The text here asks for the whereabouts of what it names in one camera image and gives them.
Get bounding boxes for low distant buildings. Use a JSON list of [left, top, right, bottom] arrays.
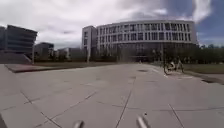
[[33, 41, 84, 63]]

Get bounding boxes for grey paved plaza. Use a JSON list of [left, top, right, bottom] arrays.
[[0, 62, 224, 128]]

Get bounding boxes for person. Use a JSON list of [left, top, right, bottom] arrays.
[[169, 55, 183, 70]]

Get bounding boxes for dark building with horizontal bands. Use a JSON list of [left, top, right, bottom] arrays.
[[0, 24, 39, 65]]

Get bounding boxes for low raised paved platform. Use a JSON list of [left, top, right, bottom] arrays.
[[4, 63, 64, 74]]

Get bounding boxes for bicycle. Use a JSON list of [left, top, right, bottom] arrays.
[[163, 61, 185, 76]]

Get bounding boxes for grass strip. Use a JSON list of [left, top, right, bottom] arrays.
[[182, 63, 224, 75]]

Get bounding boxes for large white curved building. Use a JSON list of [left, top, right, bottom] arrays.
[[81, 19, 198, 63]]

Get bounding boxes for row of trees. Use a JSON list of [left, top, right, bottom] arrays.
[[96, 43, 224, 65]]

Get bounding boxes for robot's own part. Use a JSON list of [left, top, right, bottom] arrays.
[[136, 115, 149, 128], [73, 120, 85, 128]]

